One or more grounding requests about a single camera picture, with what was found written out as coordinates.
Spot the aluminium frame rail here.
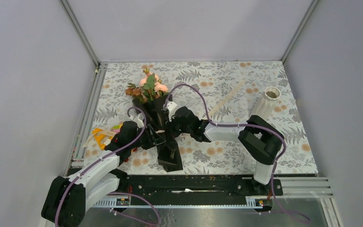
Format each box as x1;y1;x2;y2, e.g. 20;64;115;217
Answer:
59;0;101;69

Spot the orange toy block cart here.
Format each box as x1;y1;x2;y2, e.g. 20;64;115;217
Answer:
90;122;139;165

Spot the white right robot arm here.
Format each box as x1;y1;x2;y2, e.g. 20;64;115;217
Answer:
164;106;286;195

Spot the white ribbed ceramic vase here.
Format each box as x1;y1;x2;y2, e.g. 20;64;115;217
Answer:
251;87;281;121

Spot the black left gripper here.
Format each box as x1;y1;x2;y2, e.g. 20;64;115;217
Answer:
129;124;165;150

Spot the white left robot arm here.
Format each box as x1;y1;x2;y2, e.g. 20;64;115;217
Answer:
41;121;165;227

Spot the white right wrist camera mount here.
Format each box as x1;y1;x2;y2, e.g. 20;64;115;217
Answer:
166;101;179;122

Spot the peach flower bouquet black wrap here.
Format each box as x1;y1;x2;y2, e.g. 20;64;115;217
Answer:
125;68;183;172

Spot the cream ribbon with gold text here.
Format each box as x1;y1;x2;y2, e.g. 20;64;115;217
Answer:
82;79;245;148

